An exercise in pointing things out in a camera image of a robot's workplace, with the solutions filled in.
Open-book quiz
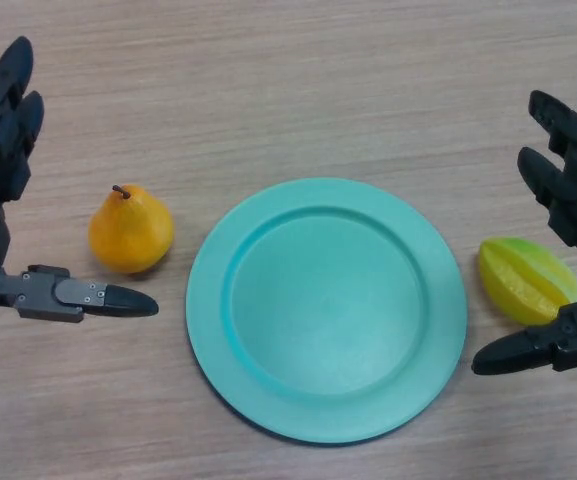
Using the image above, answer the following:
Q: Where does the round teal plate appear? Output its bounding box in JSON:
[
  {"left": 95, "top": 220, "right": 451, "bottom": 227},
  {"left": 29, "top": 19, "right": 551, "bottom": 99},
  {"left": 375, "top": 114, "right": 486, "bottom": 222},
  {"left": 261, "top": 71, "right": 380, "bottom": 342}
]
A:
[{"left": 185, "top": 177, "right": 469, "bottom": 445}]

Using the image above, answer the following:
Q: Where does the yellow orange pear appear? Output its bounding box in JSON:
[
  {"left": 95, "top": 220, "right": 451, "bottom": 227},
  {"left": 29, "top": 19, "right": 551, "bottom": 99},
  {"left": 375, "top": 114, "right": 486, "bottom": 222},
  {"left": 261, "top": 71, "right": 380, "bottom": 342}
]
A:
[{"left": 87, "top": 184, "right": 176, "bottom": 275}]

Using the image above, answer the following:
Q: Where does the yellow green starfruit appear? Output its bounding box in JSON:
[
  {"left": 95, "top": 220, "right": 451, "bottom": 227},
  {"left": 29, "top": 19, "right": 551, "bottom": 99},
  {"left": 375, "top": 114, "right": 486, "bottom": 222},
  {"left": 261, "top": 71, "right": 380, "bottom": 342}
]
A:
[{"left": 477, "top": 236, "right": 577, "bottom": 329}]

